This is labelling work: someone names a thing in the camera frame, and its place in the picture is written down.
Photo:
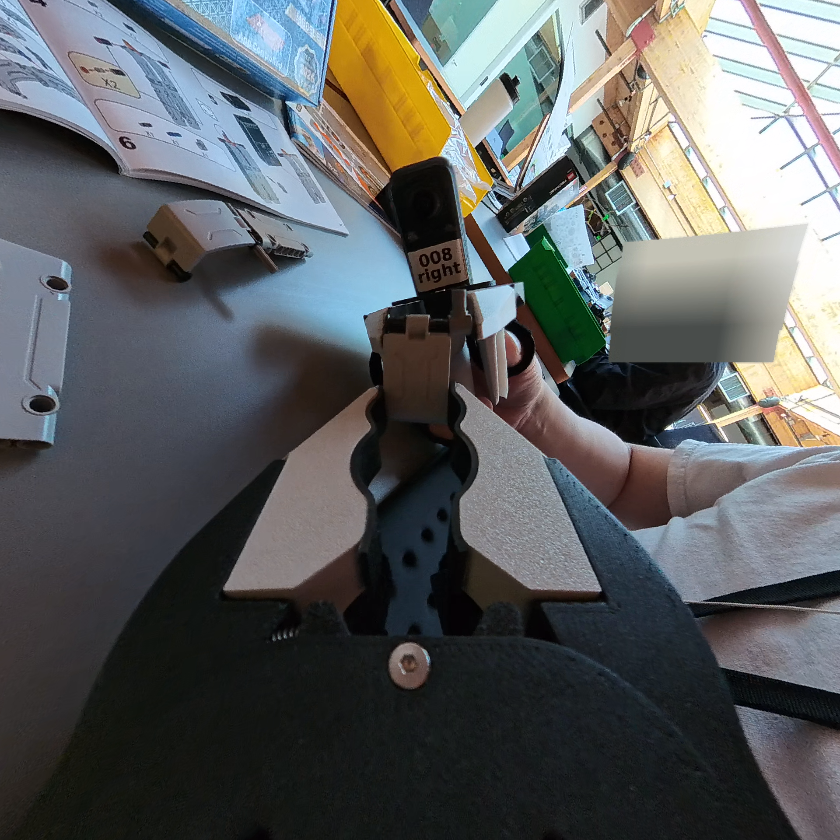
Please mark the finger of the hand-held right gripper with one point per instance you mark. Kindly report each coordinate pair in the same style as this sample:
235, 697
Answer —
375, 330
495, 308

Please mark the curved grey toy piece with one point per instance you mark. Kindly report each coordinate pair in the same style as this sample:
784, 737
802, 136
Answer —
203, 229

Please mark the white patterned paper sheet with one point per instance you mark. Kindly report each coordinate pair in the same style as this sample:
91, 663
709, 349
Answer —
571, 236

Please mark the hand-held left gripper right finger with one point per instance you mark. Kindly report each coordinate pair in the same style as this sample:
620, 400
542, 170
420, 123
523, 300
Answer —
531, 525

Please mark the black cardboard box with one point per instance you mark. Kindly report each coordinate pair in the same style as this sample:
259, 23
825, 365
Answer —
538, 197

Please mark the person's right hand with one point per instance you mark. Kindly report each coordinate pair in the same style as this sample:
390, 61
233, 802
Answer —
528, 407

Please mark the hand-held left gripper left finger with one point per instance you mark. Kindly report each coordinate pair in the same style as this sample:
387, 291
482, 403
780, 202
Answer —
295, 525

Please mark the person's right forearm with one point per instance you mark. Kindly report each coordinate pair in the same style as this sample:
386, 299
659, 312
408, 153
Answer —
590, 472

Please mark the toy instruction booklet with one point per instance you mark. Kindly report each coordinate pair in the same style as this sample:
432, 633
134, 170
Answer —
197, 131

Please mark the person's pale shirt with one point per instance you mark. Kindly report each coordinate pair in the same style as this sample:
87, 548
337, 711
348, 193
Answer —
754, 512

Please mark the flat printed cardboard box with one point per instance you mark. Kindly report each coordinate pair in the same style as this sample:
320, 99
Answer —
334, 157

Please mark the green plastic crate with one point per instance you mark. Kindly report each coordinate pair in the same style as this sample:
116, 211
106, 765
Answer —
558, 308

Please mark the yellow plastic bin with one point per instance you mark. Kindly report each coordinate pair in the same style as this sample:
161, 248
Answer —
387, 85

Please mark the clear plastic bag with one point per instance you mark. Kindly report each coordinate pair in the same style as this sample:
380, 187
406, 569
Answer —
459, 151

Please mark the grey toy panel with holes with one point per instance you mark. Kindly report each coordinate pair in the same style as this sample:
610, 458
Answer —
33, 341

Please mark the white bottle with black cap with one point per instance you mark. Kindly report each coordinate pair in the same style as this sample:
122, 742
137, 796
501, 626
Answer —
489, 110

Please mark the dark toy beam with holes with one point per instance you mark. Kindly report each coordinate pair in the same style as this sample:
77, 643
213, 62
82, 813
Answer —
407, 564

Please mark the blue toy set box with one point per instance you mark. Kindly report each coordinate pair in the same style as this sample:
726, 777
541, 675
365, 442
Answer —
262, 39

